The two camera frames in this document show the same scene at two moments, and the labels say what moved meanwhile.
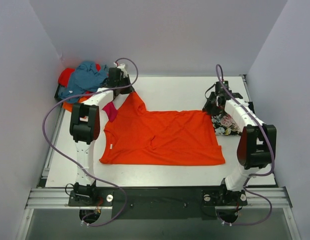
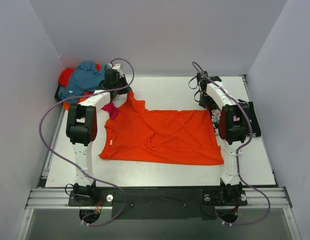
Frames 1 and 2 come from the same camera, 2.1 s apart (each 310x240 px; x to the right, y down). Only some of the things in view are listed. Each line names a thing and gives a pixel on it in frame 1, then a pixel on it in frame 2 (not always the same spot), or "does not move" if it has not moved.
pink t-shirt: [111, 110] does not move
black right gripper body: [210, 107] -> [205, 101]
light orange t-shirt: [69, 106] does not move
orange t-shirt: [140, 137] does not move
